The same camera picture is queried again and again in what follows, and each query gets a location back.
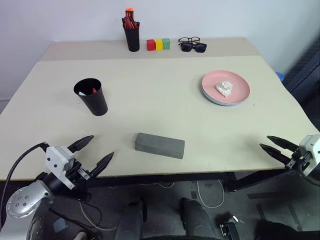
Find black tapered cup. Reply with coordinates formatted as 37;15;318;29
73;77;109;117

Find small grey floor box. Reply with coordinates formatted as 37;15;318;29
52;216;69;232

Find black cup full of markers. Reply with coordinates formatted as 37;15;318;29
122;21;141;53

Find orange capped marker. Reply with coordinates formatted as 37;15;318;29
125;7;136;22

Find black sunglasses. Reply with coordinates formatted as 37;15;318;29
180;42;208;53

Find grey glasses case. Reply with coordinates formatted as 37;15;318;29
134;132;186;160

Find blue plate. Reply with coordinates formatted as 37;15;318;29
201;82;249;107

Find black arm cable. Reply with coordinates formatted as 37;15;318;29
0;141;50;226
299;164;320;188

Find thin white floor cable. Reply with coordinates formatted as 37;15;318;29
79;199;118;231

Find black clamp with white tag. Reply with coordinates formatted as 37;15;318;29
219;215;240;240

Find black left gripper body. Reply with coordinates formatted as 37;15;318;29
65;159;97;183

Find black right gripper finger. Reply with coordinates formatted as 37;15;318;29
266;135;300;152
259;142;295;166

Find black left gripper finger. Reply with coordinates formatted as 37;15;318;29
66;134;95;153
89;151;115;179

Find brown frame clear glasses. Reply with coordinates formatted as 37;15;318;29
178;36;202;46

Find dark rounded shape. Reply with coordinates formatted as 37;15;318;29
114;198;147;240
180;197;216;240

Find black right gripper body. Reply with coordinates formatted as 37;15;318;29
284;147;312;176

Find pink plate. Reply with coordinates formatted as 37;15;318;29
201;69;251;105

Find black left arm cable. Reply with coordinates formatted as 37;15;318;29
0;141;50;226

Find white crumpled paper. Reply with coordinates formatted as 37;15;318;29
215;80;234;97

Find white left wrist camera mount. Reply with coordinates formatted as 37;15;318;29
44;145;76;190

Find black table frame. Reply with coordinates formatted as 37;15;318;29
57;170;296;201

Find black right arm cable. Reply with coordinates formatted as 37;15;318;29
299;164;320;188

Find dark ribbed object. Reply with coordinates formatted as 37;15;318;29
284;42;320;103

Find white looped floor cable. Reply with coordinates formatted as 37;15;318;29
196;180;225;208

